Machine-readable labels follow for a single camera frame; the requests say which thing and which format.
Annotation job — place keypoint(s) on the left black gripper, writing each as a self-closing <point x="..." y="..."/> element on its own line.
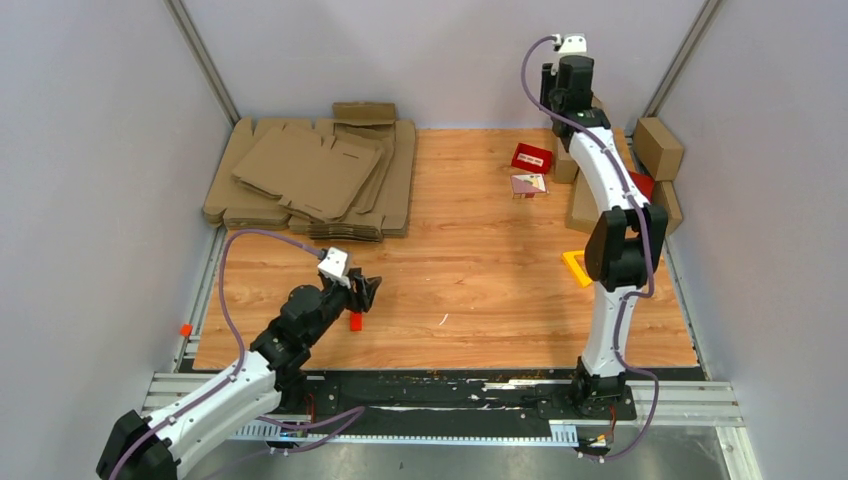
<point x="367" y="288"/>

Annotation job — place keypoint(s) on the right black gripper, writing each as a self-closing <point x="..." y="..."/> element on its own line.
<point x="552" y="78"/>

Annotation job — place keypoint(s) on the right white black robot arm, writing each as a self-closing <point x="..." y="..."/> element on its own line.
<point x="623" y="250"/>

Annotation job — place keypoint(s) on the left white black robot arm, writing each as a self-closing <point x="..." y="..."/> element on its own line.
<point x="169" y="442"/>

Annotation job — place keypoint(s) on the folded cardboard box back middle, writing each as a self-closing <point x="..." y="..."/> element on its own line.
<point x="623" y="148"/>

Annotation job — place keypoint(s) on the red box with white labels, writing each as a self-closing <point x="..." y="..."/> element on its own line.
<point x="532" y="159"/>

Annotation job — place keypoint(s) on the folded cardboard box upright left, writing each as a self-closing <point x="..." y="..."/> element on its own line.
<point x="564" y="167"/>

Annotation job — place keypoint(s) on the pink white printed box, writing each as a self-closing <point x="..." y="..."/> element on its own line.
<point x="526" y="186"/>

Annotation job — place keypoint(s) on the folded cardboard box far right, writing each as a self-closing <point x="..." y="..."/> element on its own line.
<point x="657" y="148"/>

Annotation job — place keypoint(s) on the folded cardboard box front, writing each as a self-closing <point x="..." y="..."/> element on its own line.
<point x="582" y="213"/>

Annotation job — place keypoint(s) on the plain red box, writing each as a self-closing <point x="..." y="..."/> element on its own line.
<point x="644" y="183"/>

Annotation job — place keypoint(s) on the folded cardboard box right edge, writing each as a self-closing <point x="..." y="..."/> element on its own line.
<point x="665" y="196"/>

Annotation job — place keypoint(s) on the small orange block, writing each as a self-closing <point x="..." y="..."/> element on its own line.
<point x="356" y="321"/>

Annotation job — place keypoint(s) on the stack of flat cardboard blanks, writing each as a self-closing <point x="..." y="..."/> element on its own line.
<point x="348" y="177"/>

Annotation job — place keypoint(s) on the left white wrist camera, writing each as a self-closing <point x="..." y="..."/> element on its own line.
<point x="335" y="265"/>

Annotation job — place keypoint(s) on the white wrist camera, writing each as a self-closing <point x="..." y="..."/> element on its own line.
<point x="570" y="45"/>
<point x="335" y="265"/>

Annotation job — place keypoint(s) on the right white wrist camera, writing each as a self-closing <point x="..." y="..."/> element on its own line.
<point x="570" y="45"/>

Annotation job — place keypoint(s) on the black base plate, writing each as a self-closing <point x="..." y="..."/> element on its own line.
<point x="489" y="403"/>

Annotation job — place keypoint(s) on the yellow plastic triangle frame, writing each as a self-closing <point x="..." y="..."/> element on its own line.
<point x="573" y="261"/>

